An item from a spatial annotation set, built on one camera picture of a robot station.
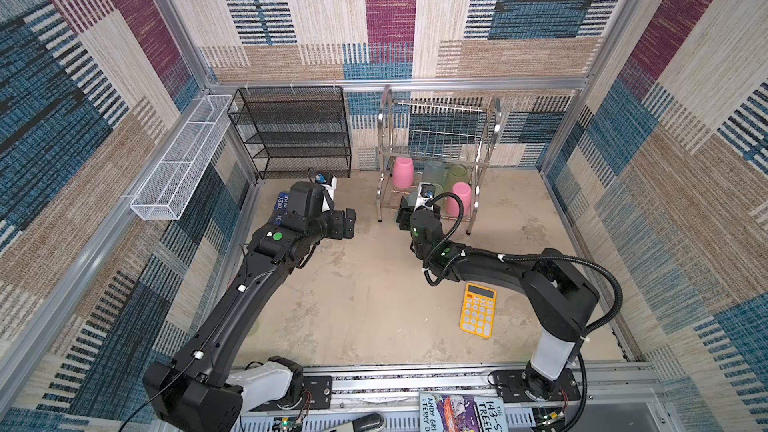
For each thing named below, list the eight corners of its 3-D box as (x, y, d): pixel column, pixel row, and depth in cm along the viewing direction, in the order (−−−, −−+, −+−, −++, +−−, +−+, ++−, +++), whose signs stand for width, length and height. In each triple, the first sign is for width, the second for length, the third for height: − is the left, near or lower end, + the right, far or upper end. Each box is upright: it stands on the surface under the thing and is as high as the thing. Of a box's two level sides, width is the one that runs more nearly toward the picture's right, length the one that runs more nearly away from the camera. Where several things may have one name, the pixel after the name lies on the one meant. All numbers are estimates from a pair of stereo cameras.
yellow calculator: (459, 329, 85) (460, 326, 83) (465, 285, 93) (467, 282, 91) (490, 339, 83) (492, 336, 81) (494, 293, 91) (496, 290, 89)
